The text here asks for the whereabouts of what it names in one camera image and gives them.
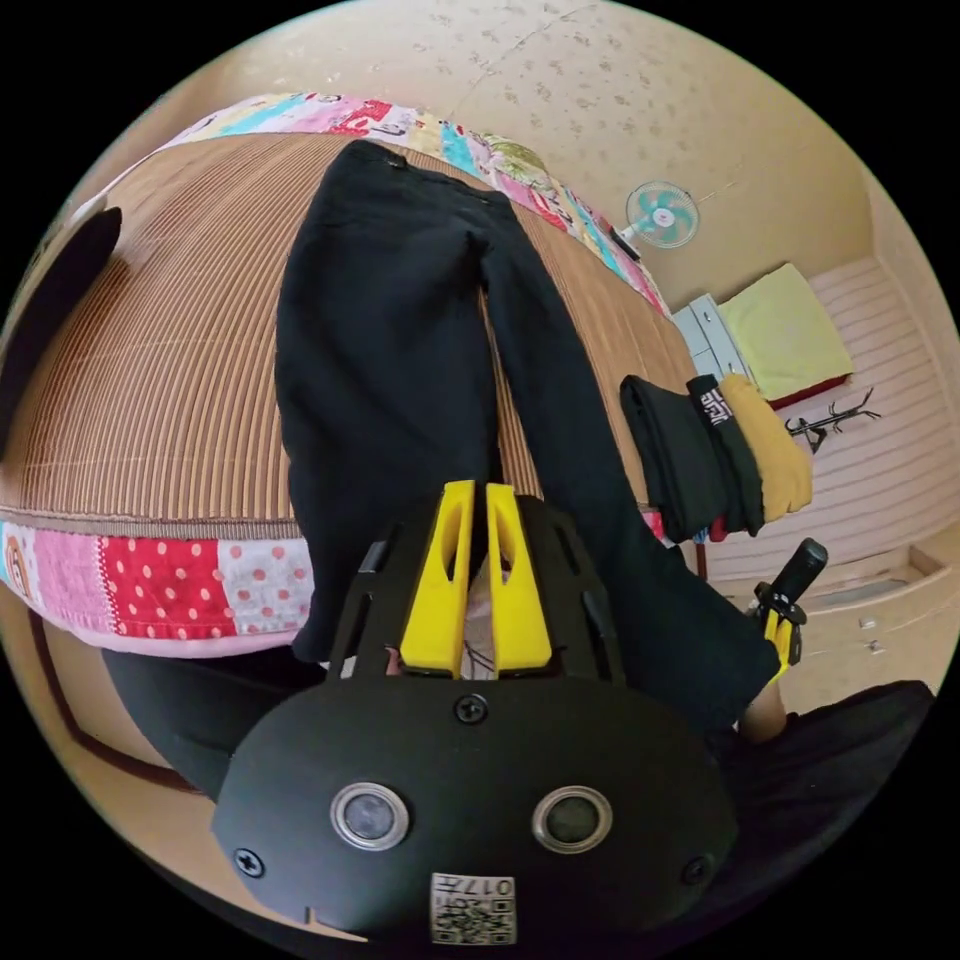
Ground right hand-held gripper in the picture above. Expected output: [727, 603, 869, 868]
[752, 579, 809, 682]

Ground white fan with teal blades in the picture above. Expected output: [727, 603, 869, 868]
[611, 179, 701, 262]

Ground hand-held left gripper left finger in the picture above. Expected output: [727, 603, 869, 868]
[398, 479, 477, 679]

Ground table with yellow cloth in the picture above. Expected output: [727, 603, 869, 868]
[717, 261, 857, 411]

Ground grey drawer cabinet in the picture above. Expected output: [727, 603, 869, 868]
[671, 293, 751, 385]

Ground person's right hand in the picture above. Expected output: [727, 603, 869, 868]
[737, 683, 790, 745]

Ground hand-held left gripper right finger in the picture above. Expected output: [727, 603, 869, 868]
[485, 482, 554, 674]

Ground bed with woven mat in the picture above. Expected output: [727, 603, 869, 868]
[0, 91, 703, 661]

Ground black pants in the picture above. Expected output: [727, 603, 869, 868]
[274, 139, 782, 735]

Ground black coat rack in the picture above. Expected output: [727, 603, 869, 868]
[784, 386, 883, 457]

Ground pile of clothes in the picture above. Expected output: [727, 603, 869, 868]
[619, 372, 816, 546]

